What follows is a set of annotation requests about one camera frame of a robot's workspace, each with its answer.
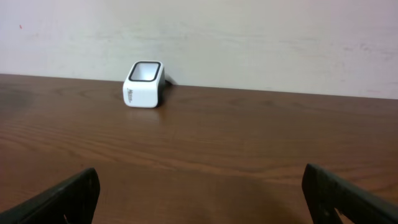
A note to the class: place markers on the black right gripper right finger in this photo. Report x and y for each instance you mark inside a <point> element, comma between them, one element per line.
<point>328,195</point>

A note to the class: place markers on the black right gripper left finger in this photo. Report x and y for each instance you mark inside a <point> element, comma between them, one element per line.
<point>73,200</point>

